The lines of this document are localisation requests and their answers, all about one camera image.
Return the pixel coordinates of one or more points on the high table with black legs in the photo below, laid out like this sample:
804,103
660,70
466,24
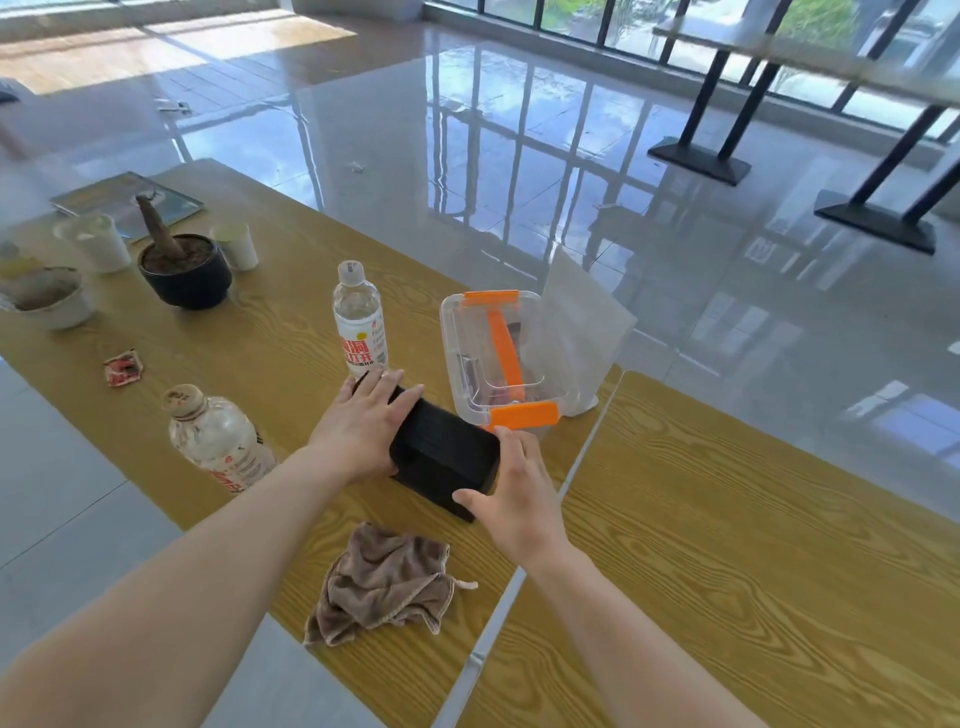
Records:
795,56

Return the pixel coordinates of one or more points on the brown cloth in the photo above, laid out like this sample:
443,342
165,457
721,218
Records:
382,581

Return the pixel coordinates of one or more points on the person's right thumb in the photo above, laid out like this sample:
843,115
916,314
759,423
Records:
474,501

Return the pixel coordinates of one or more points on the yellow object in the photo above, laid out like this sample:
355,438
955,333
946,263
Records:
15,262

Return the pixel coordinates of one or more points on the person's right hand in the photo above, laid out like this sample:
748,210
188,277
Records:
525,510

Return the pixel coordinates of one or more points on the person's right forearm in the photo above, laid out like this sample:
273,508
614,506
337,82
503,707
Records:
622,645

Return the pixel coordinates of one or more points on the small white paper cup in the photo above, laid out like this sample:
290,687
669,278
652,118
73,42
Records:
237,246

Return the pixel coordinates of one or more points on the white bowl with soil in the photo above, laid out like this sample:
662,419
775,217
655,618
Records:
46,298

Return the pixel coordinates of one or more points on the black pot with plant stump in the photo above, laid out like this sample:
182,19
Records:
184,270

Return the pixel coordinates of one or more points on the person's left thumb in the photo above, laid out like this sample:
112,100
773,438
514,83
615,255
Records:
407,407

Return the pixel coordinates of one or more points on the flat grey book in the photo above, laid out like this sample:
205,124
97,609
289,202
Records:
112,196

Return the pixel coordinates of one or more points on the red snack wrapper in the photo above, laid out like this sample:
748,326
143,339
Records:
124,368

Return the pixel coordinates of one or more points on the clear bottle with tan cap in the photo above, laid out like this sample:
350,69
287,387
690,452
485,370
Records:
217,439

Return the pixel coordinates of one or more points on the black rectangular box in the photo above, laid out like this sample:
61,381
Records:
442,454

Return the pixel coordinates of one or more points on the person's left hand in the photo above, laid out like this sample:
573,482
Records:
352,427

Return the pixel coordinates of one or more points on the clear plastic bag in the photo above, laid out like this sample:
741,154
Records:
589,322

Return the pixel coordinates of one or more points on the clear bottle with white cap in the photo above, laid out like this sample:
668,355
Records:
360,322

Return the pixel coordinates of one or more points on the large white paper cup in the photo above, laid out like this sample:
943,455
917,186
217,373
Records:
96,241

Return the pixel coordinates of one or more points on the person's left forearm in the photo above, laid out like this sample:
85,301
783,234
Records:
165,600

